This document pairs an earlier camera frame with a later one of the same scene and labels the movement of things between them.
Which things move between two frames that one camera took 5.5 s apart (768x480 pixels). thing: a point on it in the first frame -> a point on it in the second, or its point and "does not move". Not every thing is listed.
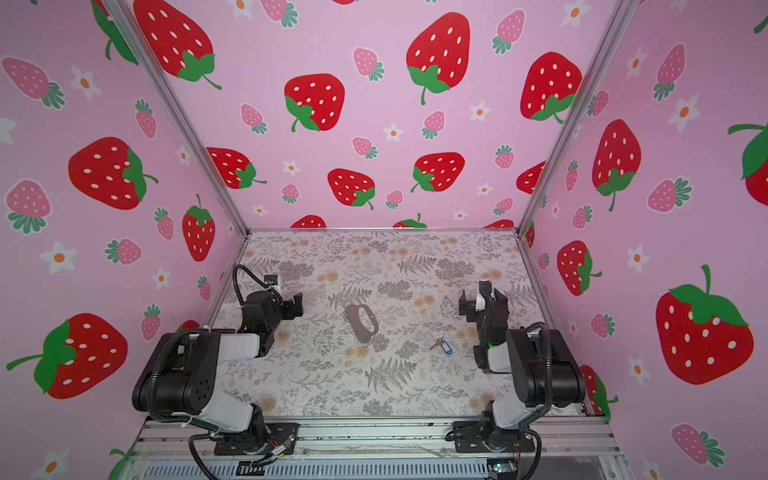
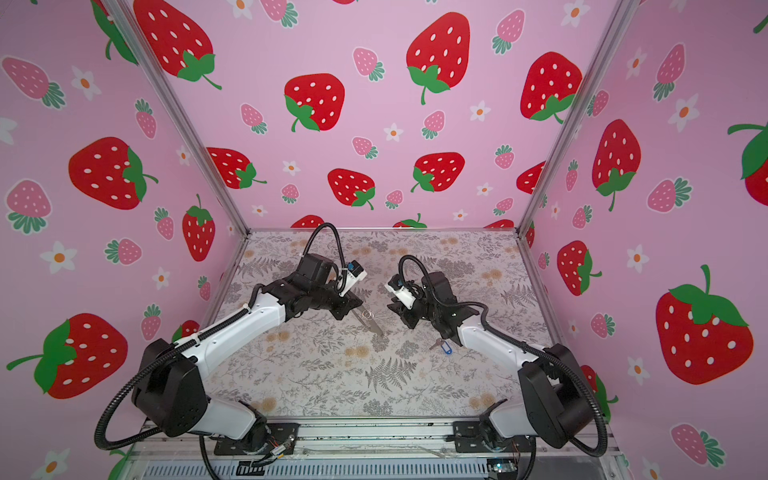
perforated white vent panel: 325,470 does not move
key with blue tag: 446,347 does not move
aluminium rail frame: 557,441 does not move
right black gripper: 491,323 -> 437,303
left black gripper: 288,306 -> 344,300
